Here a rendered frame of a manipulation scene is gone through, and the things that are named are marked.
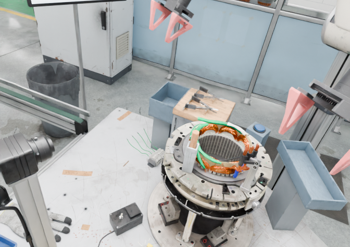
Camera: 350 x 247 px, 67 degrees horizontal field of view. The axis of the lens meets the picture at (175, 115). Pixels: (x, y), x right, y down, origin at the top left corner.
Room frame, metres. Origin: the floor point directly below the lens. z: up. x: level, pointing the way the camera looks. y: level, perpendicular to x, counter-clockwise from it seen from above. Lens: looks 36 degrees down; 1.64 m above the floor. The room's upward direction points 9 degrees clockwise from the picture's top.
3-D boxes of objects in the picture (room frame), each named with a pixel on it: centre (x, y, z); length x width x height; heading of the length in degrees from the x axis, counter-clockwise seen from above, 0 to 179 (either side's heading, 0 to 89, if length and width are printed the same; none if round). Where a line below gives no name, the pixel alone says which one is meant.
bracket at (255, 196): (0.45, -0.23, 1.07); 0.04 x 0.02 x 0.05; 123
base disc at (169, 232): (0.58, -0.15, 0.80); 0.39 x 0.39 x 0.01
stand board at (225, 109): (0.88, -0.11, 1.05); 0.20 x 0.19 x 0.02; 70
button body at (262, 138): (0.82, -0.33, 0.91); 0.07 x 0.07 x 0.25; 53
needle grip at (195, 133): (0.50, -0.06, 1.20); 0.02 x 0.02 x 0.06
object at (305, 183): (0.62, -0.45, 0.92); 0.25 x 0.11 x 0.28; 7
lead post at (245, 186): (0.46, -0.21, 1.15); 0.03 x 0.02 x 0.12; 67
